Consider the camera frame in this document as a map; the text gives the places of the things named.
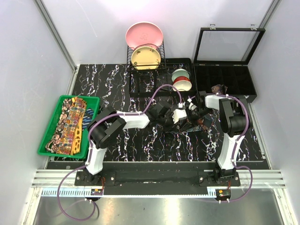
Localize black glass box lid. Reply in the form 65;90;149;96
194;24;266;65

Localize navy striped tie in bin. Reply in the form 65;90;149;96
82;108;94;125

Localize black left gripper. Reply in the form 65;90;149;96
157;112;180;134

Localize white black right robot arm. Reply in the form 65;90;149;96
187;91;253;186

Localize green plastic tie bin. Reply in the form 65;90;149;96
37;95;100;159

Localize navy floral tie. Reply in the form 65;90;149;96
171;116;213;133

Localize black wire dish rack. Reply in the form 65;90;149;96
126;44;196;98

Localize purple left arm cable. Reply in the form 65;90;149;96
57;84;183;222

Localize pink plate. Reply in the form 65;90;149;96
125;22;164;49

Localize light green bowl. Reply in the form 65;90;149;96
171;68;190;82

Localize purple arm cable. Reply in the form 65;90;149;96
57;84;183;222
188;92;254;203

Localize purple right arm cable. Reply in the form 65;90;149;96
188;92;254;203

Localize black tie storage box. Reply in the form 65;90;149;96
194;65;257;103

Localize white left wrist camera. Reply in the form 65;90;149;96
172;103;187;124

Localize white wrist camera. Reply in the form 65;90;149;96
172;103;187;124
186;96;197;111

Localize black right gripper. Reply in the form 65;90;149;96
179;107;212;132

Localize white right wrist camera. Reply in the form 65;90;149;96
186;96;197;111

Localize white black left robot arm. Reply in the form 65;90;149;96
85;103;179;186

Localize rolled dark patterned tie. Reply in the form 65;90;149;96
211;84;228;95

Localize red white bowl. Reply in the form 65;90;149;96
173;76;192;91

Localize yellow plate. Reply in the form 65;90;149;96
131;44;161;70

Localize colourful ties in bin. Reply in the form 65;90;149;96
45;97;87;155

